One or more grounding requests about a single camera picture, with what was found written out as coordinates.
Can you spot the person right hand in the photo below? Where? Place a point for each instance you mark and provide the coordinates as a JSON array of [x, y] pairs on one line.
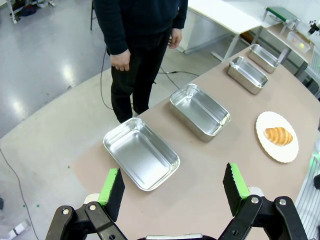
[[121, 61]]

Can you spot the clear plastic box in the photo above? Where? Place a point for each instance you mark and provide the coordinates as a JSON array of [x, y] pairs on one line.
[[298, 41]]

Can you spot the green conveyor device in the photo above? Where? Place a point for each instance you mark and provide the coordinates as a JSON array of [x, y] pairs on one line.
[[282, 15]]

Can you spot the person in dark clothes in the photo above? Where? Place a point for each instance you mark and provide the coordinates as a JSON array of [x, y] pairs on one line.
[[140, 30]]

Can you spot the golden croissant bread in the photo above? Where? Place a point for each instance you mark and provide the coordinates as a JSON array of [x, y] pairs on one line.
[[278, 135]]

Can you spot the white desk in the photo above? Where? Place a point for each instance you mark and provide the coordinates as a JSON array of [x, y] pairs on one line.
[[225, 18]]

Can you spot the white scalloped plate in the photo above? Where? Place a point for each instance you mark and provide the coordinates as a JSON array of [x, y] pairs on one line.
[[282, 152]]

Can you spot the medium steel container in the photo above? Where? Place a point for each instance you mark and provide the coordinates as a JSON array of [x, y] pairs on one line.
[[247, 75]]

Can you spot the small steel container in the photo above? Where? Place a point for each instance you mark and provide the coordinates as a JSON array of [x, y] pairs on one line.
[[263, 58]]

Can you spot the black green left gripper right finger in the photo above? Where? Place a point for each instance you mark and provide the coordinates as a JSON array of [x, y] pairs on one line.
[[237, 190]]

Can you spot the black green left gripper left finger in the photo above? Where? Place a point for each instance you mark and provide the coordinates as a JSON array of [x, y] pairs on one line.
[[112, 192]]

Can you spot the large shallow steel tray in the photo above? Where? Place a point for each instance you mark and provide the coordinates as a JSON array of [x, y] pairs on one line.
[[141, 153]]

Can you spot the person left hand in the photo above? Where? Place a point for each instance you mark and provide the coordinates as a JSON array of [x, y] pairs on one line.
[[175, 37]]

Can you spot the deep steel container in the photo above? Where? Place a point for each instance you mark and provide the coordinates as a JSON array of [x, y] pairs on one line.
[[200, 111]]

